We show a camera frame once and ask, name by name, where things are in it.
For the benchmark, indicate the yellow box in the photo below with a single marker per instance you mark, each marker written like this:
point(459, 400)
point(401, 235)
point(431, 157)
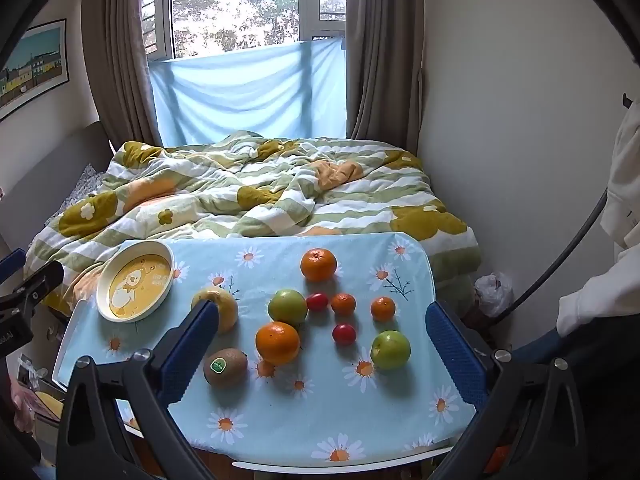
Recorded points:
point(47, 404)

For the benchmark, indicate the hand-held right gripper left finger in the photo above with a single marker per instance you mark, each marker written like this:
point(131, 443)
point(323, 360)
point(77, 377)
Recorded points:
point(187, 355)

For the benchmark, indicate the brown curtain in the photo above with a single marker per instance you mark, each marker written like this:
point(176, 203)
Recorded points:
point(120, 50)
point(385, 50)

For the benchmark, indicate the white hoodie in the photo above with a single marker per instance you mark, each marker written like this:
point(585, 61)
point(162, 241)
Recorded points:
point(620, 200)

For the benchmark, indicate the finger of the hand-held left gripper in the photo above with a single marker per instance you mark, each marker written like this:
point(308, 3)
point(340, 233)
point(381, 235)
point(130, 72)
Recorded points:
point(35, 282)
point(12, 262)

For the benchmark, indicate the yellow apple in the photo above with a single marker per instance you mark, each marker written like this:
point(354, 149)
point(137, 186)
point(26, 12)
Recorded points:
point(226, 305)

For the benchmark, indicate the green striped floral blanket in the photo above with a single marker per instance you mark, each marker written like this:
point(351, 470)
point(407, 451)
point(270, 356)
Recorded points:
point(250, 195)

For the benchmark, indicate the green apple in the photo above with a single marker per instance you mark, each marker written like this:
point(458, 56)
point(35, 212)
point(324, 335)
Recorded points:
point(287, 306)
point(390, 350)

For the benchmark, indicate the cream bowl with bear print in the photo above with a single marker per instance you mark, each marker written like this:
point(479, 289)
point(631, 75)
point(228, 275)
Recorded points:
point(135, 280)

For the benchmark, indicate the red cherry tomato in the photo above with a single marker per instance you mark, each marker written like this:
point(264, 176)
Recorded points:
point(344, 333)
point(316, 302)

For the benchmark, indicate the light blue window cloth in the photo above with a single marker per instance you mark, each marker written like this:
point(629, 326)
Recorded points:
point(240, 90)

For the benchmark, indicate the clear plastic bag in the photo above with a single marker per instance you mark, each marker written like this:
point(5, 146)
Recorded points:
point(492, 292)

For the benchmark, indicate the framed wall poster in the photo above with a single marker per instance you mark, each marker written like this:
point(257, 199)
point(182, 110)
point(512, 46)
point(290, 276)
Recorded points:
point(35, 65)

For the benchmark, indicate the brown kiwi with green sticker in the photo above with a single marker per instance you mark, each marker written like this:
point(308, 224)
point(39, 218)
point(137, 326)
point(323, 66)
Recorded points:
point(227, 367)

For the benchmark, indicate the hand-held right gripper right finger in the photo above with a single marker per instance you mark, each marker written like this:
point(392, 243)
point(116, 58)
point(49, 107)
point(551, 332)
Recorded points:
point(452, 355)

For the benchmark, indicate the window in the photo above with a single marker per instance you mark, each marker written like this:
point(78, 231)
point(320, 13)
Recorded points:
point(230, 5)

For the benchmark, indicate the large orange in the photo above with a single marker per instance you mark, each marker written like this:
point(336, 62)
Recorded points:
point(277, 342)
point(318, 264)

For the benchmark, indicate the grey bed headboard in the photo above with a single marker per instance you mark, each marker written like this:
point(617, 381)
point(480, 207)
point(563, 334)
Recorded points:
point(45, 170)

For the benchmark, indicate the small-flowered bed sheet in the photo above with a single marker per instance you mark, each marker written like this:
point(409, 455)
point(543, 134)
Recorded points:
point(82, 185)

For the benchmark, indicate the small tangerine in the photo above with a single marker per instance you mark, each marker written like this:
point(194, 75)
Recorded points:
point(343, 303)
point(382, 308)

